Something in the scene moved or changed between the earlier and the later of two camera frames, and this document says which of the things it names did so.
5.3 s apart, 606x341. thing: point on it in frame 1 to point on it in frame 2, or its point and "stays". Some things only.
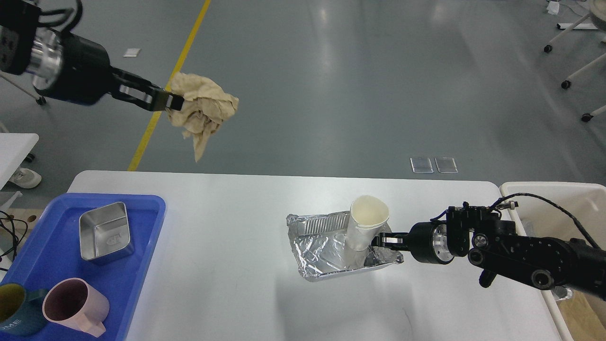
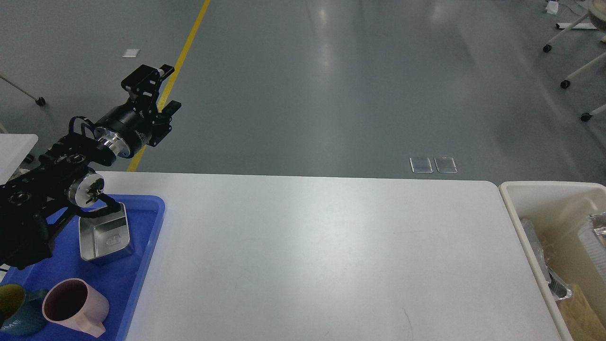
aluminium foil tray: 321,249 to 592,235
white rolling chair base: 597,13 stays
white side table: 14,147 stays
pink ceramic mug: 73,302 stays
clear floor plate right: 446,165 stays
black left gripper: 68,67 to 126,130
